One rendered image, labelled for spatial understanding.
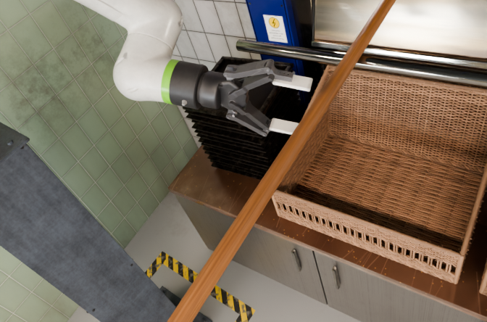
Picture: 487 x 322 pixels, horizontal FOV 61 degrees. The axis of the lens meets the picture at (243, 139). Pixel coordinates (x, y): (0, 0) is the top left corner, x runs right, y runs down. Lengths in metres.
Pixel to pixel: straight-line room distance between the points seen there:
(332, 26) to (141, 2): 0.70
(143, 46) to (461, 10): 0.83
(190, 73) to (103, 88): 1.14
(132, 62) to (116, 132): 1.18
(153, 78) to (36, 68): 0.95
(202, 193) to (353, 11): 0.81
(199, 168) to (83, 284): 0.59
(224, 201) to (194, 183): 0.16
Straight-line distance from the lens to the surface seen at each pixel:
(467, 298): 1.28
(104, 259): 1.39
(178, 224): 2.26
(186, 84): 0.83
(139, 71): 0.86
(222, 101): 0.86
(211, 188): 1.55
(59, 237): 1.25
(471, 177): 1.48
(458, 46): 1.31
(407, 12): 1.32
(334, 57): 0.96
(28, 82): 1.75
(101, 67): 1.92
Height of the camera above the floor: 1.74
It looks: 44 degrees down
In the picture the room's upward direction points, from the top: 20 degrees counter-clockwise
